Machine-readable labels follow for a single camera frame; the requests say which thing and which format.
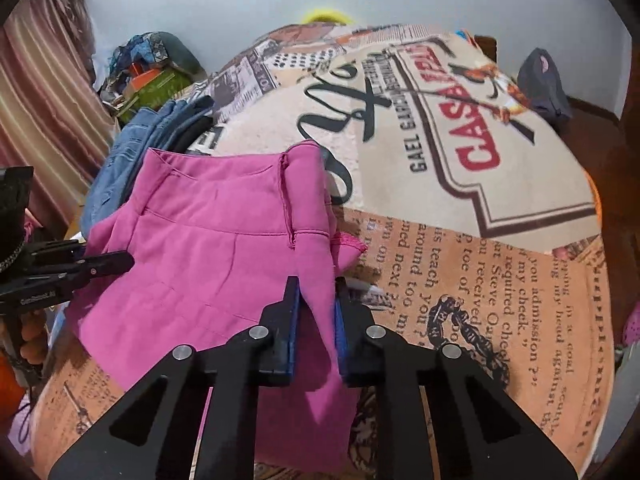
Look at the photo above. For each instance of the blue jeans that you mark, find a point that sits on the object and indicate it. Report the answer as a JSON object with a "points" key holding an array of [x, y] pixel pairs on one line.
{"points": [[125, 160]]}

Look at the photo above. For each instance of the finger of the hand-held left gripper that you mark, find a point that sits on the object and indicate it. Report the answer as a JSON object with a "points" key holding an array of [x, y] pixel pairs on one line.
{"points": [[55, 251], [107, 263]]}

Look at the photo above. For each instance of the striped brown curtain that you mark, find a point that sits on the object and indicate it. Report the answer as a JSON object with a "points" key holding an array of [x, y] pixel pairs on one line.
{"points": [[40, 110]]}

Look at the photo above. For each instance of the pink pants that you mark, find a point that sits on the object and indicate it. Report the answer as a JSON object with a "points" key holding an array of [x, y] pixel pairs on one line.
{"points": [[200, 260]]}

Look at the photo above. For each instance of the person's left hand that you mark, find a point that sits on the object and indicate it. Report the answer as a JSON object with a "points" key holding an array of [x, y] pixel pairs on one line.
{"points": [[34, 335]]}

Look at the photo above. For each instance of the green bag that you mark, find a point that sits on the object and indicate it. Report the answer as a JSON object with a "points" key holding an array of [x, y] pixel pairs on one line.
{"points": [[155, 87]]}

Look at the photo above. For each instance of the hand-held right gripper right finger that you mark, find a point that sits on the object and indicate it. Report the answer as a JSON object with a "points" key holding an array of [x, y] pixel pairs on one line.
{"points": [[341, 340]]}

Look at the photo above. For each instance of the wooden bed frame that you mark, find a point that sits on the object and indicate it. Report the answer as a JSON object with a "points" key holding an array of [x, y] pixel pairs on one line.
{"points": [[487, 46]]}

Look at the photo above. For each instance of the pink rubber shoe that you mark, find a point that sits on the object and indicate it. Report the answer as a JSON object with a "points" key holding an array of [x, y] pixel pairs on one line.
{"points": [[631, 325]]}

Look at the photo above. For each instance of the grey bag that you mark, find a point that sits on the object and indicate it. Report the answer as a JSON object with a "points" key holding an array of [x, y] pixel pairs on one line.
{"points": [[542, 85]]}

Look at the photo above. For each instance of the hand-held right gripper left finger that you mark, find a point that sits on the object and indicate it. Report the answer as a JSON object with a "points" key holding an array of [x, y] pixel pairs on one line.
{"points": [[292, 330]]}

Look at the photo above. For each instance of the pile of clothes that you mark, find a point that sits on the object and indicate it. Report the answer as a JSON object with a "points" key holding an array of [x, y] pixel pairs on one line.
{"points": [[150, 50]]}

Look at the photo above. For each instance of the yellow hoop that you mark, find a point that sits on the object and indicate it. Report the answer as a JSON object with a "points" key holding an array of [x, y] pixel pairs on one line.
{"points": [[327, 14]]}

